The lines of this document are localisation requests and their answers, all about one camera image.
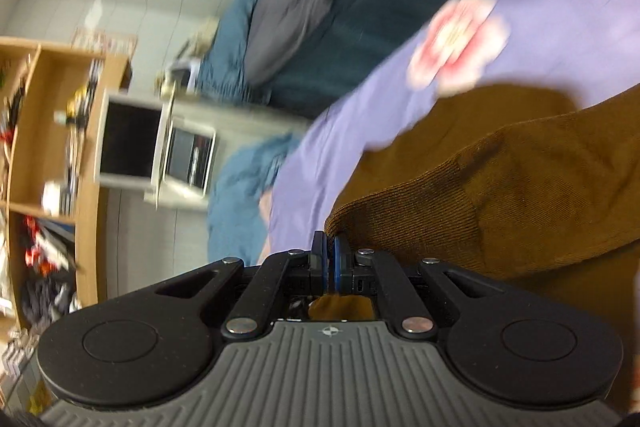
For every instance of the brown knit garment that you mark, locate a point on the brown knit garment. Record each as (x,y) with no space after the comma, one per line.
(500,182)

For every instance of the blue quilt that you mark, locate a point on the blue quilt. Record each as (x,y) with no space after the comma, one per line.
(235,37)

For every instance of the beige cardboard box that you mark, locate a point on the beige cardboard box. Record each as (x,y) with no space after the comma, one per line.
(200,39)

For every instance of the white clothes iron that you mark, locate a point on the white clothes iron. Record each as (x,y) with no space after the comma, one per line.
(182,77)

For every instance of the wooden bookshelf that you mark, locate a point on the wooden bookshelf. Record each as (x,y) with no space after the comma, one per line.
(47,107)

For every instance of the white paper sheet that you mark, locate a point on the white paper sheet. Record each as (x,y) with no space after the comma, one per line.
(93,12)

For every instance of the row of books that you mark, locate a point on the row of books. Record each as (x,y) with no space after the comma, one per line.
(80,117)

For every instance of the dark teal duvet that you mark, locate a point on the dark teal duvet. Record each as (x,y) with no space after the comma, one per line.
(400,7)

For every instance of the wall poster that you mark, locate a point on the wall poster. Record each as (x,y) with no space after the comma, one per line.
(100,41)

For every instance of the white appliance with control panel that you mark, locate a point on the white appliance with control panel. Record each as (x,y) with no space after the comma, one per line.
(235,119)

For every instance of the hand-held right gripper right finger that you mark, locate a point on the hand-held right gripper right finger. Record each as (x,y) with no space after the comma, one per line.
(341,264)

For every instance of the white microwave oven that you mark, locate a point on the white microwave oven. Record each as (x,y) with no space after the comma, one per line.
(125,142)

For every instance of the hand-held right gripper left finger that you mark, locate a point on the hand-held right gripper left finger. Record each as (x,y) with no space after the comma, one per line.
(324,264)

